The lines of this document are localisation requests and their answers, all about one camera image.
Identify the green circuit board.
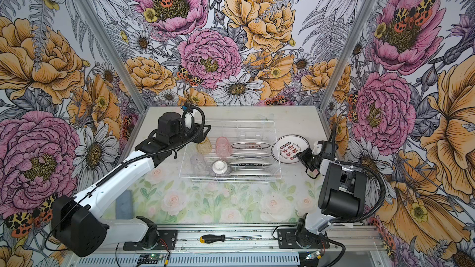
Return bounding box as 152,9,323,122
137,253,169,266

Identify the striped small bowl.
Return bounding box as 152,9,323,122
209,159,231,178

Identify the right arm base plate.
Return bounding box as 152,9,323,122
277,228,330,249

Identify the yellow glass cup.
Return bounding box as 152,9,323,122
196,137,213,155

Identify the red pattern plate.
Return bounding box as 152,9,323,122
271,135,309,164

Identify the white vented panel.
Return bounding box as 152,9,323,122
70,252,301,267

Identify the white wire dish rack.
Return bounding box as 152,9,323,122
179,119,282,183

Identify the clear glass cup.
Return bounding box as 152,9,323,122
190,153,209,176

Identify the black yellow screwdriver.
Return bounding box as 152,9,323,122
199,234,262,244

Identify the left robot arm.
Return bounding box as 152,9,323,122
48,105,211,257

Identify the blue grey sponge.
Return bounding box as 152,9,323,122
115,190,134,220

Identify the orange pattern plate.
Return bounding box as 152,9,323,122
230,139,271,150

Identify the white green rim plate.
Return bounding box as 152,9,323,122
230,150,271,158

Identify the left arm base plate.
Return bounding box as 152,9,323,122
122,230,178,251

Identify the pink glass cup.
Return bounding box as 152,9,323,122
215,137,231,158

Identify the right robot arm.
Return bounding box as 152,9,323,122
295,141,367,248

